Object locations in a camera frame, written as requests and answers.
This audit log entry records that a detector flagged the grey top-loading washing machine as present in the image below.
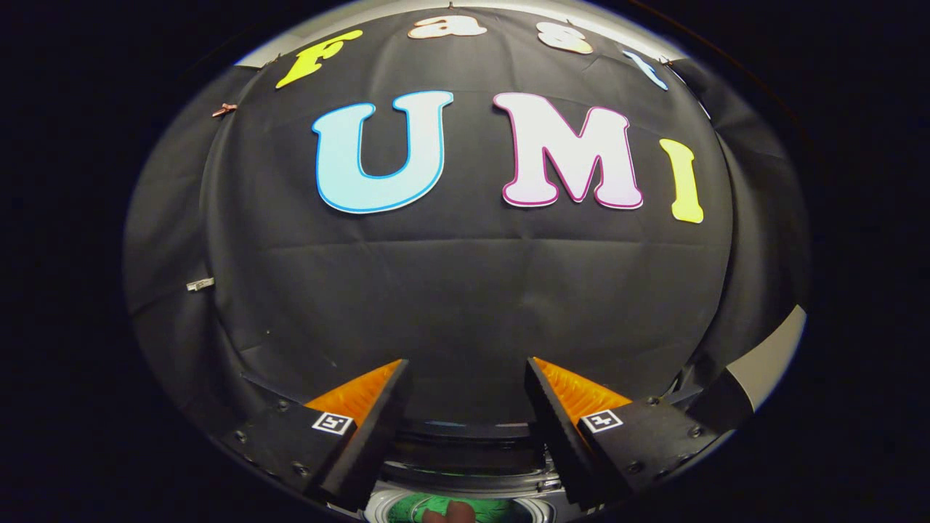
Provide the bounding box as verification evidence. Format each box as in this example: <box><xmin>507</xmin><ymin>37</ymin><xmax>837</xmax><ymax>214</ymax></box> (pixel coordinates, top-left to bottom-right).
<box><xmin>363</xmin><ymin>418</ymin><xmax>582</xmax><ymax>523</ymax></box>

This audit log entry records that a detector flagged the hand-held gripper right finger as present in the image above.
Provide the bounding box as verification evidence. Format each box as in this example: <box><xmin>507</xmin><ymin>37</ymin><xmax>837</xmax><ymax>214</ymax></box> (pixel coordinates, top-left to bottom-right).
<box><xmin>525</xmin><ymin>356</ymin><xmax>727</xmax><ymax>509</ymax></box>

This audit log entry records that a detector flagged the black backdrop cloth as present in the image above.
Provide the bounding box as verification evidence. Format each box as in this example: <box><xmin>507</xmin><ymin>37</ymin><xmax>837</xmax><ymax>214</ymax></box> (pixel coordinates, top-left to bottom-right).
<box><xmin>124</xmin><ymin>7</ymin><xmax>811</xmax><ymax>451</ymax></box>

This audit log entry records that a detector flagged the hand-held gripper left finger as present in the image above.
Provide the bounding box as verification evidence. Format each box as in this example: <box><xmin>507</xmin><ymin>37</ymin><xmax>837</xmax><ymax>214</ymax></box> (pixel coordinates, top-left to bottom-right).
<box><xmin>218</xmin><ymin>358</ymin><xmax>413</xmax><ymax>513</ymax></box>

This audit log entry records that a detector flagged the green polo shirt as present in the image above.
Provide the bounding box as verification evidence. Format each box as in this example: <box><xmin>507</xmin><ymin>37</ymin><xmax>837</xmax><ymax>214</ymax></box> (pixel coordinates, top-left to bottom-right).
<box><xmin>389</xmin><ymin>492</ymin><xmax>542</xmax><ymax>523</ymax></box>

